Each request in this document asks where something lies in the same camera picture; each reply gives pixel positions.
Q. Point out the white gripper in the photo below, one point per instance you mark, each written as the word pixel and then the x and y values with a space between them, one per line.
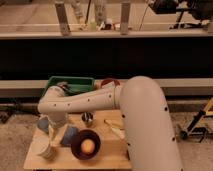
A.
pixel 53 136

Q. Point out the blue sponge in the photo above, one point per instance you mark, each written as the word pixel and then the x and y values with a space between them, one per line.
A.
pixel 69 133

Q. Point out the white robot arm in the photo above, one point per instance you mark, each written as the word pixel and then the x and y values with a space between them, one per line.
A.
pixel 148 127

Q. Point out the blue plastic cup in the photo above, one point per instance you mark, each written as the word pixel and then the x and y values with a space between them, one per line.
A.
pixel 43 124

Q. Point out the white ribbed cup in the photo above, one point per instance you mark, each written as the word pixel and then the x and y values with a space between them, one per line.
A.
pixel 45 150

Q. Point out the small metal cup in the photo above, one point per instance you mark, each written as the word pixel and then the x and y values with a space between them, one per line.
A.
pixel 87 118

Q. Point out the dark brown bowl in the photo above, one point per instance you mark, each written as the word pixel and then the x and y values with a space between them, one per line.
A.
pixel 79 138

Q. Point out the orange ball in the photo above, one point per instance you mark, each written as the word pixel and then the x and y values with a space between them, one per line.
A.
pixel 88 146

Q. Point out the grey tool in tray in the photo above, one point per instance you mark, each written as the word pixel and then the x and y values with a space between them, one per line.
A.
pixel 65 87

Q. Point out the green plastic tray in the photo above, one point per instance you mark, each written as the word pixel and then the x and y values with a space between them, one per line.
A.
pixel 77 84

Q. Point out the wooden spatula stick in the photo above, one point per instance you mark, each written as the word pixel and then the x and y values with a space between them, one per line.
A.
pixel 114 124

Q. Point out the red bowl with cloth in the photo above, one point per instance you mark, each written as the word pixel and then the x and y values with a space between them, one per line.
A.
pixel 109 81

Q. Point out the black camera on stand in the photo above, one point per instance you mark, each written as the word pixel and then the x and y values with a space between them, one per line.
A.
pixel 199 9

